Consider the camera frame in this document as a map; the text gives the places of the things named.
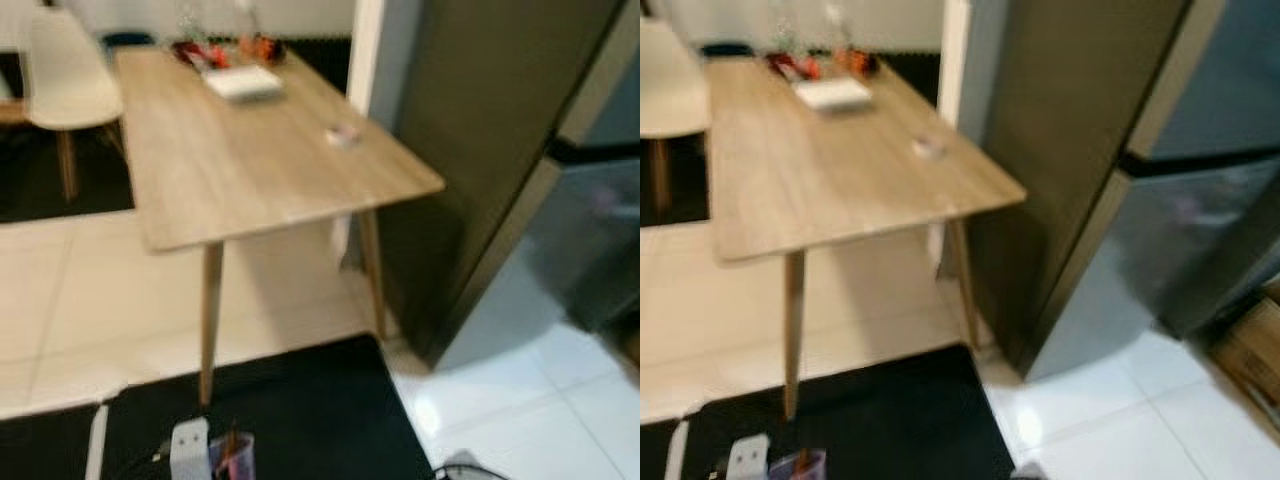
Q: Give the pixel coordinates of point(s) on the white lidded container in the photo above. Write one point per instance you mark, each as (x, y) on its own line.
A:
(835, 94)
(243, 83)

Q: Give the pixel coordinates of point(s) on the grey fridge door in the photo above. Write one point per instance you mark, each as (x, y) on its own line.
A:
(570, 240)
(1170, 260)

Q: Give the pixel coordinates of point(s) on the beige tape roll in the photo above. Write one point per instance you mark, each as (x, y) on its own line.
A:
(929, 147)
(343, 136)

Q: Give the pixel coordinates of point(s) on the white chair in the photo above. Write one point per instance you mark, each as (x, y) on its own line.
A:
(70, 70)
(670, 80)

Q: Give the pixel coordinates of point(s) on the clear bottle teal cap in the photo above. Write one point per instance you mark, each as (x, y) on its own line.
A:
(785, 25)
(190, 20)

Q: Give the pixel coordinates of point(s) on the translucent purple measuring cup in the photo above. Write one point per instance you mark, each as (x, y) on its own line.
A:
(240, 465)
(815, 470)

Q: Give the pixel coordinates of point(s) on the orange black device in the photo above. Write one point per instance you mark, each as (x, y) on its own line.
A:
(262, 48)
(858, 60)

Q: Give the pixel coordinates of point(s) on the clear bottle white lid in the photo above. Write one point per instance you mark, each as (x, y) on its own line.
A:
(838, 22)
(247, 18)

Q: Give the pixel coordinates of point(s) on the brown food piece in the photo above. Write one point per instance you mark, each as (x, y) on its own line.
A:
(233, 438)
(803, 460)

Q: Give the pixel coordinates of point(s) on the wooden table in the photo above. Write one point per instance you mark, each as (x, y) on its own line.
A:
(260, 170)
(840, 170)

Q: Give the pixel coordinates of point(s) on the black foam panel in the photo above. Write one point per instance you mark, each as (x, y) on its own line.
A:
(320, 60)
(910, 75)

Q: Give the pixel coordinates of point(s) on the black bowl red white wrapper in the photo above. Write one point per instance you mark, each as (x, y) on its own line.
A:
(190, 52)
(790, 65)

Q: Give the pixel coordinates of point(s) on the cardboard box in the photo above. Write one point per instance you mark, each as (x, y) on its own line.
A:
(1250, 345)

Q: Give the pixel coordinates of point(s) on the dark grey fridge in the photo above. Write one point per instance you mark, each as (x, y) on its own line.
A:
(1080, 150)
(480, 150)

